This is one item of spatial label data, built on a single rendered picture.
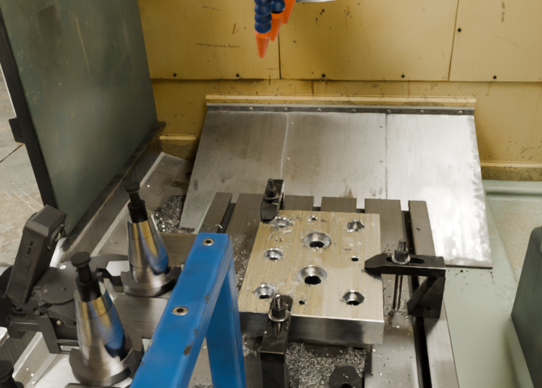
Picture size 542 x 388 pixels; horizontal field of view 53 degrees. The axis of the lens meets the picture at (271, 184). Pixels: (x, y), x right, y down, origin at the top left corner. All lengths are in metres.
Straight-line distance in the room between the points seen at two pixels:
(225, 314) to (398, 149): 1.19
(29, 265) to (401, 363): 0.57
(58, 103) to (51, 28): 0.17
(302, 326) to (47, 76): 0.84
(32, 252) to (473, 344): 1.03
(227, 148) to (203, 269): 1.25
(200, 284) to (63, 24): 1.00
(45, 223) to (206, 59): 1.33
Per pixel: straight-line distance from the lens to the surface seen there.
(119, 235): 1.66
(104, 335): 0.49
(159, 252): 0.56
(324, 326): 0.87
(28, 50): 1.32
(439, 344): 0.96
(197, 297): 0.54
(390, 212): 1.25
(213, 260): 0.59
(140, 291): 0.57
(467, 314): 1.44
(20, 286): 0.65
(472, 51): 1.82
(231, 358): 0.72
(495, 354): 1.37
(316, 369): 0.90
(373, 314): 0.86
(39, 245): 0.60
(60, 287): 0.64
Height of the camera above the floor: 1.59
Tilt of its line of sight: 31 degrees down
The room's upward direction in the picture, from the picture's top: 3 degrees counter-clockwise
